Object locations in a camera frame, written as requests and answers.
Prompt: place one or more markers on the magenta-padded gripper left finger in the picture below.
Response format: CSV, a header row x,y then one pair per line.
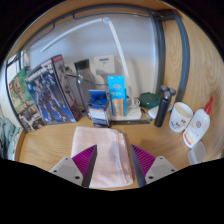
x,y
68,168

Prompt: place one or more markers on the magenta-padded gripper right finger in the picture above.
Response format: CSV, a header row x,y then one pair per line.
x,y
160,166

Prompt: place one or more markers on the pale pink towel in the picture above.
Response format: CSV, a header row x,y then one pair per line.
x,y
110,150

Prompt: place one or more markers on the clear plastic container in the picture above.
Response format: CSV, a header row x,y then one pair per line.
x,y
197,152

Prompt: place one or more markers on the white mug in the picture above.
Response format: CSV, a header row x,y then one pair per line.
x,y
180,118

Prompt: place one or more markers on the black ruler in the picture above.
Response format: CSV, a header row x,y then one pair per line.
x,y
131,122

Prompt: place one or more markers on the white bottle with red cap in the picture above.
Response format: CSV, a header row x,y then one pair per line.
x,y
196,128

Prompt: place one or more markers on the black electric shaver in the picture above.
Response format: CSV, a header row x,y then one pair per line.
x,y
163,106

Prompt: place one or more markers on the small blue and white box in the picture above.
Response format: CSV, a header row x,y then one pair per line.
x,y
99,108

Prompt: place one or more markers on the green round container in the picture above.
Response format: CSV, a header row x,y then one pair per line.
x,y
148,100

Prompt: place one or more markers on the bed with blue-green bedding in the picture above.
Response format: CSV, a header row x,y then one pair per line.
x,y
8,133

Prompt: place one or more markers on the blue robot model kit box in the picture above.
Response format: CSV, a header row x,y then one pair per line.
x,y
50,93

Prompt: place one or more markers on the green tree figure toy box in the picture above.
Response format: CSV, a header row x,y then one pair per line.
x,y
23,100

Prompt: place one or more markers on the tall light blue box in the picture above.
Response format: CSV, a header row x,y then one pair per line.
x,y
117,96

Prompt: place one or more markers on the clear bottle with dark cap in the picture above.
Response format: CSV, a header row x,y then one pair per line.
x,y
85,83

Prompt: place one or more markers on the white desk lamp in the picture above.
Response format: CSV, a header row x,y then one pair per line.
x,y
118,46

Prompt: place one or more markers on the white wall device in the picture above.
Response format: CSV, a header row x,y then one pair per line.
x,y
104,66

